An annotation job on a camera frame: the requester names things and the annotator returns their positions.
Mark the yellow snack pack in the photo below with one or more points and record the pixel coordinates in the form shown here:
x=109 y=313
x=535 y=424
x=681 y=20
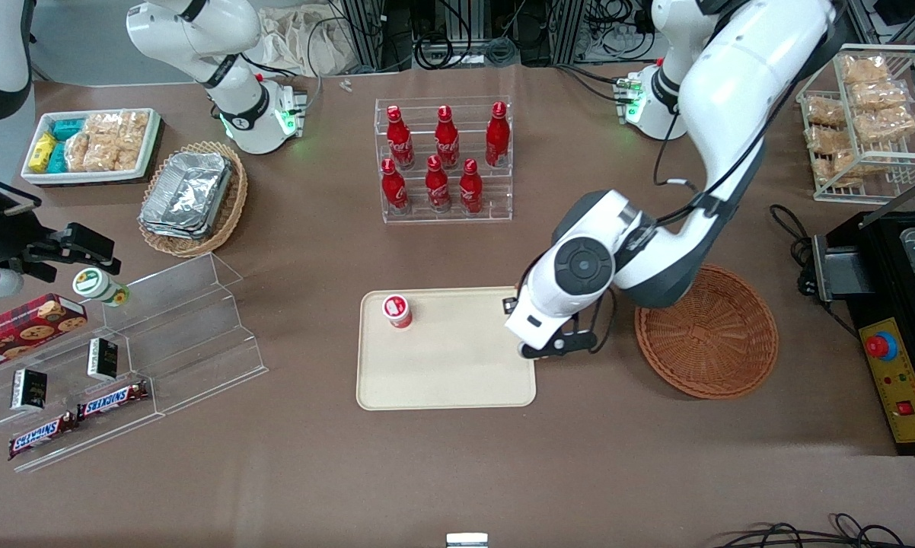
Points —
x=43 y=150

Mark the red tartan cookie box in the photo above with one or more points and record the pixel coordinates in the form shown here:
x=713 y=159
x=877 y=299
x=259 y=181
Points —
x=23 y=327

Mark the brown snack bag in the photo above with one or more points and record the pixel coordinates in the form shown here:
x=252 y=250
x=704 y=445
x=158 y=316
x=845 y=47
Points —
x=878 y=94
x=829 y=139
x=825 y=113
x=834 y=166
x=862 y=69
x=886 y=124

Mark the black appliance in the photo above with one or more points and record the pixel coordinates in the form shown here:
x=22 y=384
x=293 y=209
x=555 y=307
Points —
x=880 y=266

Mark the beige plastic tray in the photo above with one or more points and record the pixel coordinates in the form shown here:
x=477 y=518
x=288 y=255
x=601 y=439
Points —
x=442 y=365

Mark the small black box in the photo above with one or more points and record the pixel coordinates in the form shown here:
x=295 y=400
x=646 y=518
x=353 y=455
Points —
x=103 y=359
x=28 y=390

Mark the clear acrylic step shelf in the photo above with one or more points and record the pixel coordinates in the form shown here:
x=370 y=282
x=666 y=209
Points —
x=54 y=426
x=199 y=327

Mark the red white yogurt cup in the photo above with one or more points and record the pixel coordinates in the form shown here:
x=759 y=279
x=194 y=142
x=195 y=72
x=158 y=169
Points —
x=397 y=310

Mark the teal snack pack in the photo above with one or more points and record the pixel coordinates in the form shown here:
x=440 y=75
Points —
x=58 y=157
x=68 y=129

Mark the white rectangular snack tray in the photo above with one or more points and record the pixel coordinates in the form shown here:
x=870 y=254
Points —
x=92 y=176

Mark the brown round wicker basket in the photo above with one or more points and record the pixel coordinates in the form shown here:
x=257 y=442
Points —
x=709 y=342

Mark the yellow emergency stop panel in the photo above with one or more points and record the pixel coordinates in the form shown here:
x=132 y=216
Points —
x=903 y=380

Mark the white table edge clip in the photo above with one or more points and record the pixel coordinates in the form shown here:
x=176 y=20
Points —
x=467 y=540

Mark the aluminium frame rack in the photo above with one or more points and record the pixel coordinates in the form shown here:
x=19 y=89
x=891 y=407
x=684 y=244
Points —
x=465 y=30

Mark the silver foil tray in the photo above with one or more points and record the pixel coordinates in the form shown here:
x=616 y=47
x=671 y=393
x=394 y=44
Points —
x=187 y=190

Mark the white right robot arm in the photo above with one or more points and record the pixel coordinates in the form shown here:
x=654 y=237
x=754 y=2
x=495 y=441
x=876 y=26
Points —
x=233 y=84

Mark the green lidded cup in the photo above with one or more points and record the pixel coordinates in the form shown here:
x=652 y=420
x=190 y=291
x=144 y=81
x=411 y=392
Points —
x=96 y=285

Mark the clear acrylic bottle rack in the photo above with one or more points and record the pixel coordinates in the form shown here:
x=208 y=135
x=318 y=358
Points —
x=495 y=194

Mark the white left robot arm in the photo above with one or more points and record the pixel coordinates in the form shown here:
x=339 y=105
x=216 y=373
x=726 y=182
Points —
x=731 y=99

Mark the light oval wicker basket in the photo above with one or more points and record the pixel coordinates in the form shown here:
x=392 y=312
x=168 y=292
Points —
x=233 y=205

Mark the beige cloth bag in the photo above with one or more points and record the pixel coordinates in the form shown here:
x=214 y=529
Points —
x=298 y=42

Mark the Snickers bar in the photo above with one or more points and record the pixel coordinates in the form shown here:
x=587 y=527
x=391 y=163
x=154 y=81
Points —
x=113 y=399
x=43 y=436

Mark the red cola bottle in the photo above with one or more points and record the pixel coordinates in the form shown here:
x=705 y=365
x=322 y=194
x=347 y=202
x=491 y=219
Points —
x=437 y=187
x=497 y=137
x=470 y=189
x=393 y=189
x=447 y=141
x=400 y=141

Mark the rice cracker bag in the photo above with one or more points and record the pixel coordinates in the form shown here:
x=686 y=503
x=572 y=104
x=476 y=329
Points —
x=77 y=152
x=103 y=156
x=134 y=129
x=103 y=125

